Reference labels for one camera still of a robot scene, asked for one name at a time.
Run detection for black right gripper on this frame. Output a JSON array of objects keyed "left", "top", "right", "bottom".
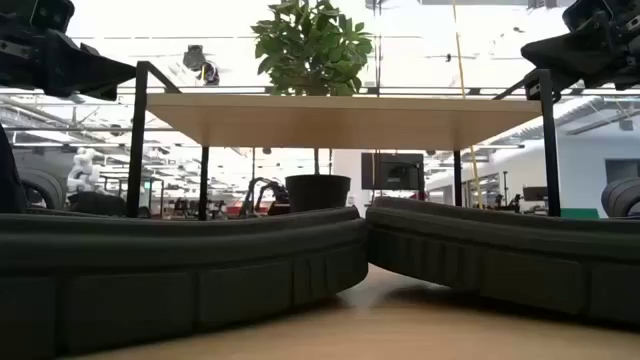
[{"left": 520, "top": 9, "right": 640, "bottom": 92}]

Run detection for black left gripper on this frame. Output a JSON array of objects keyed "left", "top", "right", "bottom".
[{"left": 0, "top": 19, "right": 137, "bottom": 101}]

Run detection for black slide sandal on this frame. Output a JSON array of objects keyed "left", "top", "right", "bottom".
[
  {"left": 0, "top": 205, "right": 370, "bottom": 360},
  {"left": 366, "top": 196, "right": 640, "bottom": 329}
]

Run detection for white robot figure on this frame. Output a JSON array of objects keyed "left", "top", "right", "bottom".
[{"left": 66, "top": 147, "right": 104, "bottom": 196}]

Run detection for grey rounded machine housing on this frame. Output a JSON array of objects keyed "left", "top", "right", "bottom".
[{"left": 12, "top": 147, "right": 69, "bottom": 211}]

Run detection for black hanging device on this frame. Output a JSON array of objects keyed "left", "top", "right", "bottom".
[{"left": 182, "top": 44, "right": 221, "bottom": 86}]

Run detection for small dark monitor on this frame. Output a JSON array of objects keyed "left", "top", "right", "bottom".
[{"left": 522, "top": 185, "right": 550, "bottom": 203}]

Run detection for dark ribbed round object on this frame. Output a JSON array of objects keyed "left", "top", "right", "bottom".
[{"left": 599, "top": 176, "right": 640, "bottom": 220}]

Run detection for green panel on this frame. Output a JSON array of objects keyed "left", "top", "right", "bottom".
[{"left": 559, "top": 207, "right": 600, "bottom": 220}]

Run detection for green leafy plant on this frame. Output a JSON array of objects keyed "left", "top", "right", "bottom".
[{"left": 249, "top": 0, "right": 375, "bottom": 176}]

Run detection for black plant pot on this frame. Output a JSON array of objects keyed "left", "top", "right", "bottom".
[{"left": 284, "top": 173, "right": 352, "bottom": 214}]

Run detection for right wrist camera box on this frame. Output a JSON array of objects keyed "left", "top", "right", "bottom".
[{"left": 562, "top": 0, "right": 619, "bottom": 31}]

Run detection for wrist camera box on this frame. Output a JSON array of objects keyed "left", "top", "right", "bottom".
[
  {"left": 29, "top": 0, "right": 76, "bottom": 31},
  {"left": 562, "top": 0, "right": 619, "bottom": 31}
]

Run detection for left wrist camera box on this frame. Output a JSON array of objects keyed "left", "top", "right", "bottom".
[{"left": 29, "top": 0, "right": 76, "bottom": 31}]

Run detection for yellow cable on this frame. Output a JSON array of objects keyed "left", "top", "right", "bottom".
[{"left": 451, "top": 0, "right": 484, "bottom": 209}]

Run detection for black wall monitor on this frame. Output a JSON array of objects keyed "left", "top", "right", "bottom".
[{"left": 360, "top": 152, "right": 425, "bottom": 192}]

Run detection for wooden shelf with black frame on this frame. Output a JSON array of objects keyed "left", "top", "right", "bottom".
[{"left": 125, "top": 60, "right": 562, "bottom": 221}]

